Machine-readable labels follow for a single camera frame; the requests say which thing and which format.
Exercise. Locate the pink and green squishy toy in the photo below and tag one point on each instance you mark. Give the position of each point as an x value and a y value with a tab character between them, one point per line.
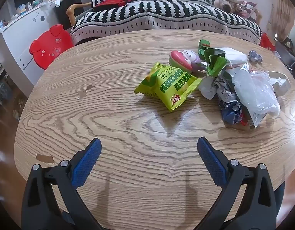
178	60

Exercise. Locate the grey printed packet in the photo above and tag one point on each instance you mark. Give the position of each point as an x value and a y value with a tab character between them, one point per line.
256	121

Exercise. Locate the small crumpled foil ball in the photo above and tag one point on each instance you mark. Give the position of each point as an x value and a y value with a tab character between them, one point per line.
255	56

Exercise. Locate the red bag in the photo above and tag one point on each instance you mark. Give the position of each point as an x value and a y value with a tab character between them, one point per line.
267	42

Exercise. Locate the brown stuffed toy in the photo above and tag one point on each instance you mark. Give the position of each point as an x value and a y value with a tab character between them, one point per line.
227	1

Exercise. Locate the green popcorn packet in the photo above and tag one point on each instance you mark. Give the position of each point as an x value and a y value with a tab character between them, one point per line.
166	83

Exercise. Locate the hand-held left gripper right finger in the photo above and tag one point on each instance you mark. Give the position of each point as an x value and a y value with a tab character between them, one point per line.
212	163

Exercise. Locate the brown tape patch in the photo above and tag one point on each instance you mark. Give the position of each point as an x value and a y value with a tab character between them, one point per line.
45	158

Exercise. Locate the clear plastic bag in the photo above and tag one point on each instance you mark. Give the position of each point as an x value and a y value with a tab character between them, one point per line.
255	91

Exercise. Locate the red pig-shaped stool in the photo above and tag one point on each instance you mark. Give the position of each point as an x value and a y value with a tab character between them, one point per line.
50	46

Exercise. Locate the white plastic scrap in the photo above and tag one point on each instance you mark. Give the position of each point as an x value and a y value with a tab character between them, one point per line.
208	88

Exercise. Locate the pink printed cushion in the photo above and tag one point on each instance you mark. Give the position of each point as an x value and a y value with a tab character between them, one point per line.
249	8

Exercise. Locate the red cloth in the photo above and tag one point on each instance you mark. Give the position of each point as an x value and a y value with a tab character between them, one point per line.
112	2

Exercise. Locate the black white striped blanket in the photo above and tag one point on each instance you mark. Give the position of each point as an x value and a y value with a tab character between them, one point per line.
161	14

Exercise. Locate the clutter of small bottles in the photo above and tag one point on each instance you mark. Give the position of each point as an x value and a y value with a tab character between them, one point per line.
23	8

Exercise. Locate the patterned curtain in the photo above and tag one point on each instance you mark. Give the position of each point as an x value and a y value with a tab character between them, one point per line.
281	12

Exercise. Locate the black box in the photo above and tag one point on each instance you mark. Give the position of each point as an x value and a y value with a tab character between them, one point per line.
66	9

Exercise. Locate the wooden sofa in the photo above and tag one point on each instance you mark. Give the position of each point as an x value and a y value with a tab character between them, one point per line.
75	8

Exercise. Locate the small purple doll figure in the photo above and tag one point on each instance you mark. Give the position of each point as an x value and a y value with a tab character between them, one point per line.
194	57

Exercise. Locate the curled white paper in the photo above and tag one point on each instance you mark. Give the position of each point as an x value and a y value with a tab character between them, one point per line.
280	82

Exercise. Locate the crumpled blue white wrapper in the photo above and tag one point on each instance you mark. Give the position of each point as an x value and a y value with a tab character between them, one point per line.
230	112

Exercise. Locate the white paper sheet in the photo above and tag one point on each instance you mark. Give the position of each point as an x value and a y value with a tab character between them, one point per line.
233	55

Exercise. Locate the white cabinet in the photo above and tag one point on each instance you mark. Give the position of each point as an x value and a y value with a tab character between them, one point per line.
25	36

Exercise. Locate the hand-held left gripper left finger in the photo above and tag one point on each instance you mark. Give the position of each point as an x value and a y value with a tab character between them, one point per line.
87	163

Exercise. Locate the crumpled green wrapper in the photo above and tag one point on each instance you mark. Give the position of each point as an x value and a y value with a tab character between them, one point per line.
215	63

